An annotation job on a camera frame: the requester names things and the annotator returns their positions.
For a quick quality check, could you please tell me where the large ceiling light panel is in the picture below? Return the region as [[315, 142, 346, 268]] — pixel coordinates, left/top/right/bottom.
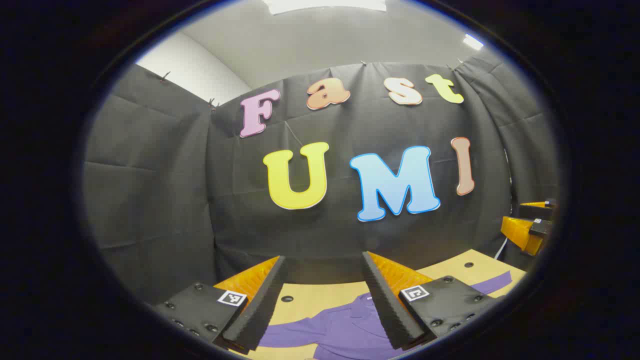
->
[[262, 0, 388, 16]]

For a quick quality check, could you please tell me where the purple collared shirt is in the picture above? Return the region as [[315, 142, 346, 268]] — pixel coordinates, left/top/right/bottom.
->
[[257, 271, 513, 360]]

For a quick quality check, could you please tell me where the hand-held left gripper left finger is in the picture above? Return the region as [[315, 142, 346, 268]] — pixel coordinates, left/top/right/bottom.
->
[[152, 255, 290, 356]]

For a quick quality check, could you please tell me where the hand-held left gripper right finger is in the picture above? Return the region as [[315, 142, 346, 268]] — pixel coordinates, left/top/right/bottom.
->
[[361, 251, 506, 351]]

